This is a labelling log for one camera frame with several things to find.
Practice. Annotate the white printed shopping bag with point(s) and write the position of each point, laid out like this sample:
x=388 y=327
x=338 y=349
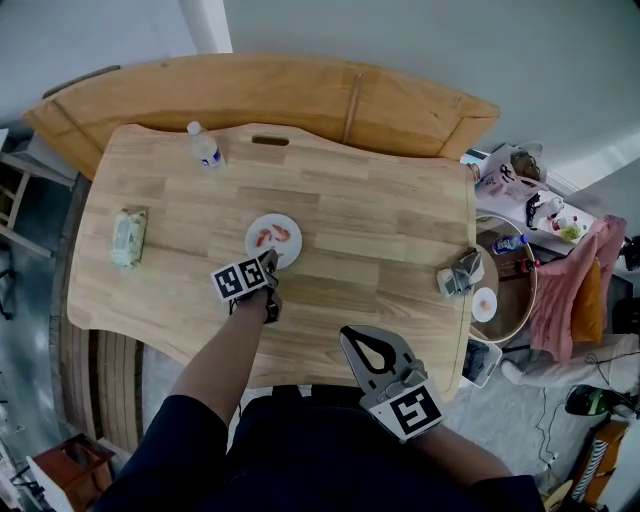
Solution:
x=505 y=177

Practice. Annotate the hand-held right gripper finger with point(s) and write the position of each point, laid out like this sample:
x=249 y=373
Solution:
x=354 y=357
x=397 y=345

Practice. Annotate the wooden chair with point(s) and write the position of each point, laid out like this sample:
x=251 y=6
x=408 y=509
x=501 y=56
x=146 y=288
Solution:
x=20 y=200

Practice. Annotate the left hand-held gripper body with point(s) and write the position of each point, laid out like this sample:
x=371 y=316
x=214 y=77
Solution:
x=239 y=279

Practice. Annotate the small white dish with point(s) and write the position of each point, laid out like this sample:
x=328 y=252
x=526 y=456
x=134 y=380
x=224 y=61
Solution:
x=485 y=306

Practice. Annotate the pale green wet wipes pack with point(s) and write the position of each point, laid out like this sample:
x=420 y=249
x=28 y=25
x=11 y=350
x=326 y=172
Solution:
x=128 y=238

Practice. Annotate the person's left forearm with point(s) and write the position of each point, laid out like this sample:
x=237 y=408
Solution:
x=225 y=350

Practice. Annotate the clear plastic water bottle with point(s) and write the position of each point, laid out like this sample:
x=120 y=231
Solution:
x=205 y=147

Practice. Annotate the round wooden side table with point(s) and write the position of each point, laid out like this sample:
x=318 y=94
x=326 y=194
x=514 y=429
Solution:
x=510 y=295

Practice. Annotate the slatted wooden bench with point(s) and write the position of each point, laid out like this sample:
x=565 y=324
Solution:
x=105 y=380

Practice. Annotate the black and green device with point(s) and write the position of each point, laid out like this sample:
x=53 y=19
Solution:
x=595 y=400

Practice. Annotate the orange shrimp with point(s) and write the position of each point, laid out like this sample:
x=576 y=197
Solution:
x=282 y=232
x=262 y=236

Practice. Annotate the pink cloth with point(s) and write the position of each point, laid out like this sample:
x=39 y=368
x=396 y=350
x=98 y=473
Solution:
x=555 y=295

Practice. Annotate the orange cushion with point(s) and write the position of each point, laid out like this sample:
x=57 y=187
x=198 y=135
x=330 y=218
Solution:
x=589 y=305

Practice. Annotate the black and white striped object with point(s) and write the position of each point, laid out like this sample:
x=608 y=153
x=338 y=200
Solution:
x=597 y=462

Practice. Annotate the red stool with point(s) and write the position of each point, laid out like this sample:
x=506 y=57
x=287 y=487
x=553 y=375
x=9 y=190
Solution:
x=75 y=467

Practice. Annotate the blue label drink bottle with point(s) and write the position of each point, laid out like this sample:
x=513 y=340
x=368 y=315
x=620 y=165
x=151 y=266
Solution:
x=509 y=244

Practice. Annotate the person's dark clothed body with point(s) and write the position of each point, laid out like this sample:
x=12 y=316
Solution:
x=300 y=460

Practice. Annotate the large wooden bench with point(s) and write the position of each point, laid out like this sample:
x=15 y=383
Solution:
x=260 y=90

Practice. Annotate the white round plate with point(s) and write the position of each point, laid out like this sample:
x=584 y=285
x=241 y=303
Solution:
x=272 y=220

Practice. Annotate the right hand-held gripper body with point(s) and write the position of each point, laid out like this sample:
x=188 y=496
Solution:
x=414 y=407

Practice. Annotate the person's right forearm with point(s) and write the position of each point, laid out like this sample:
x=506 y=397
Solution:
x=460 y=457

